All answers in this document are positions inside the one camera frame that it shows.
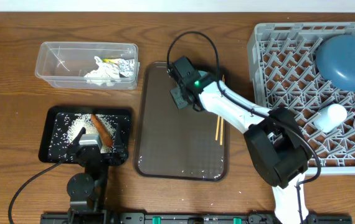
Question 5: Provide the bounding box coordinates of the light blue bowl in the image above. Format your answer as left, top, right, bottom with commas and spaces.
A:
199, 70, 217, 81

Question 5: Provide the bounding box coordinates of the white rice pile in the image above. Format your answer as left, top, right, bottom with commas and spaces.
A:
44, 113, 131, 162

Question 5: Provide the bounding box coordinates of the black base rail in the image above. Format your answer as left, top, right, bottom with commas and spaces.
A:
39, 212, 353, 224

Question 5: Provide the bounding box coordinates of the light blue cup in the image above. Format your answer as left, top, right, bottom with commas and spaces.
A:
313, 104, 348, 133

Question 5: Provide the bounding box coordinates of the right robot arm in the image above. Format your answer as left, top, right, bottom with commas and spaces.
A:
171, 72, 313, 223

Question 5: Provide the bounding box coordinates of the black waste tray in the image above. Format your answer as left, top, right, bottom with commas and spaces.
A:
39, 106, 131, 166

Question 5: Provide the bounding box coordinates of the blue plate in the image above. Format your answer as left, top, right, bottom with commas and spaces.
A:
315, 35, 355, 91

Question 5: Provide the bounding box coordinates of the dark brown serving tray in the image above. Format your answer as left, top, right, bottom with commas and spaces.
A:
134, 62, 230, 182

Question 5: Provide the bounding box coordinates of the green snack wrapper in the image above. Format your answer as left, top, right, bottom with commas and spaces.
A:
103, 58, 135, 78

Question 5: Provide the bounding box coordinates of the orange carrot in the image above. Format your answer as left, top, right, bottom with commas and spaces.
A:
91, 114, 113, 147

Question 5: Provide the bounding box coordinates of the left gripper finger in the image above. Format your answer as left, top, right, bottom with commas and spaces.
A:
113, 124, 128, 162
70, 128, 86, 147

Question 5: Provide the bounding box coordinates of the grey dishwasher rack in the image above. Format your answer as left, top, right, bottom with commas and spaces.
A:
247, 22, 355, 175

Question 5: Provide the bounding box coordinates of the clear plastic bin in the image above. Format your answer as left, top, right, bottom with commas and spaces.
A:
35, 42, 140, 90

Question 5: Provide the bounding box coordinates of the wooden chopstick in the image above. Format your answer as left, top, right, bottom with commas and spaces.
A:
215, 74, 225, 141
219, 118, 224, 146

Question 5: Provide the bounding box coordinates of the white tissue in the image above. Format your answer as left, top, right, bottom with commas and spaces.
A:
84, 56, 120, 86

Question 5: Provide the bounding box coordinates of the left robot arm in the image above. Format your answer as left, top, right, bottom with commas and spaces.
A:
66, 128, 128, 223

